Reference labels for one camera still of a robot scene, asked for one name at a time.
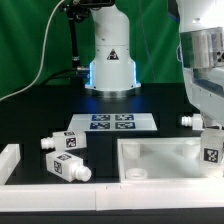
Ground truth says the black camera stand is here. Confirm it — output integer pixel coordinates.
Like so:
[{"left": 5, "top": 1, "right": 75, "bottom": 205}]
[{"left": 59, "top": 0, "right": 90, "bottom": 78}]

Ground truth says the white marker sheet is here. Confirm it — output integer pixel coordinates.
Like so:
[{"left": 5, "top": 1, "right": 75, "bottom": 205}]
[{"left": 68, "top": 113, "right": 157, "bottom": 131}]

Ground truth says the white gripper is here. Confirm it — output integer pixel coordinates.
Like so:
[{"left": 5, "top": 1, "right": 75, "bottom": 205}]
[{"left": 183, "top": 67, "right": 224, "bottom": 127}]

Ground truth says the grey cable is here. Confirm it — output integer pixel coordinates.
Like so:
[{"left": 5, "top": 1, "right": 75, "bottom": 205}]
[{"left": 0, "top": 0, "right": 66, "bottom": 103}]

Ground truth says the white U-shaped fence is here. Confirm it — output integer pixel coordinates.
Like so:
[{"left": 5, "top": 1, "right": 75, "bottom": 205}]
[{"left": 0, "top": 144, "right": 224, "bottom": 212}]

